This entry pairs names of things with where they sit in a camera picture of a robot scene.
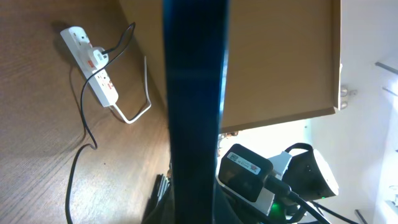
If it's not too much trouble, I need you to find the black charger cable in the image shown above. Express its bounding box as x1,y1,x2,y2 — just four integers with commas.
64,21,137,224

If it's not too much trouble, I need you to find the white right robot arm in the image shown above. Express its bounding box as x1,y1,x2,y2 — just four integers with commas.
217,142,352,223

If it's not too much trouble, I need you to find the white power strip cord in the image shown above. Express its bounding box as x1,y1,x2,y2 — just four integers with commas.
109,55,152,124

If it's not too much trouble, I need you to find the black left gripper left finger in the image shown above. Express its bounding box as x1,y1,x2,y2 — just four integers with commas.
142,174,174,224

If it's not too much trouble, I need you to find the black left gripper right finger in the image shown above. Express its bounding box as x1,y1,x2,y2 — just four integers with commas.
214,183,243,224

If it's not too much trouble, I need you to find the blue smartphone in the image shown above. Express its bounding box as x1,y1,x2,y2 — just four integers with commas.
163,0,229,223

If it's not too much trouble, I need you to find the white power strip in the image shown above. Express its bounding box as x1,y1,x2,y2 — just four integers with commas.
60,26,119,107

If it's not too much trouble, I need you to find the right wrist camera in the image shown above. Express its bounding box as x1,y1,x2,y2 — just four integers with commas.
218,144,292,215

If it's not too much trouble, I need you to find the brown wooden board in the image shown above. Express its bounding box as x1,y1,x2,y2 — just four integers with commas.
120,0,341,133

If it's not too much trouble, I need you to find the white charger plug adapter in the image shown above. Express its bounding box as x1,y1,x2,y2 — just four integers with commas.
87,47,109,70

